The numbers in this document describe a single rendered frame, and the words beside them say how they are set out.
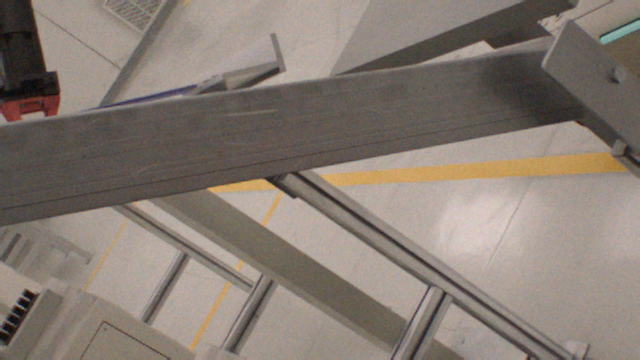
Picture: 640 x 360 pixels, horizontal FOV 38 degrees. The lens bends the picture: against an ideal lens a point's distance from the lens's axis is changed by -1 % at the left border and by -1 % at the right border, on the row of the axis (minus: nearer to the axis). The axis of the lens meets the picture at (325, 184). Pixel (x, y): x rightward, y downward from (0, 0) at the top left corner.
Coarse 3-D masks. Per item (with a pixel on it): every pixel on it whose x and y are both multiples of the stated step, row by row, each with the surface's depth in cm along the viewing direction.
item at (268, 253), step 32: (192, 192) 155; (192, 224) 157; (224, 224) 157; (256, 224) 159; (256, 256) 159; (288, 256) 162; (288, 288) 166; (320, 288) 164; (352, 288) 167; (352, 320) 166; (384, 320) 169; (448, 352) 175; (480, 352) 184; (512, 352) 176
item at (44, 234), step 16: (16, 224) 600; (32, 224) 533; (48, 240) 609; (64, 240) 540; (32, 256) 533; (0, 272) 528; (16, 272) 532; (0, 288) 528; (16, 288) 532; (32, 288) 536; (0, 304) 524; (16, 304) 532; (0, 320) 528
